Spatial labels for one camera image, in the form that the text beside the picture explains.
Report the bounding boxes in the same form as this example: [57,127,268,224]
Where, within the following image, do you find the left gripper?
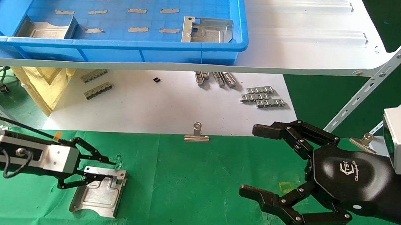
[40,136,118,193]

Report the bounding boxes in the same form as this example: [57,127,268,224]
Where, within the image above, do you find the silver metal clip part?
[194,72,210,87]
[222,72,238,88]
[211,72,226,87]

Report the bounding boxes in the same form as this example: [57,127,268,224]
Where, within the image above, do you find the grey notched metal strip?
[80,68,108,85]
[84,81,113,101]

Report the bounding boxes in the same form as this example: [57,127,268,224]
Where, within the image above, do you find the silver binder clip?
[184,122,211,143]
[349,132,378,154]

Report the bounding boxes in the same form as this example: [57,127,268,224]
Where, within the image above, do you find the blue plastic tray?
[0,0,251,71]

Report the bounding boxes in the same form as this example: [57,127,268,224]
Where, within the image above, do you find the white metal shelf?
[0,0,399,86]

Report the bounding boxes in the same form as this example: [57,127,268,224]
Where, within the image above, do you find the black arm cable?
[0,112,65,142]

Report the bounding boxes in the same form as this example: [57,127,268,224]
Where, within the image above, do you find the yellow woven bag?
[9,65,77,117]

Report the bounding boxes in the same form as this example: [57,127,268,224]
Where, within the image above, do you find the green cloth mat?
[0,122,401,225]

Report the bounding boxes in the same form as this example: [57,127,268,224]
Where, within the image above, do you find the silver notched metal strip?
[255,98,286,110]
[246,85,275,95]
[241,92,270,104]

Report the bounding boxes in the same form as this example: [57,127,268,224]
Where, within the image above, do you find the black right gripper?
[237,117,398,225]

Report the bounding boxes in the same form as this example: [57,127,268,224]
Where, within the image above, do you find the stamped sheet metal bracket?
[69,165,129,219]
[15,13,80,40]
[181,16,234,45]

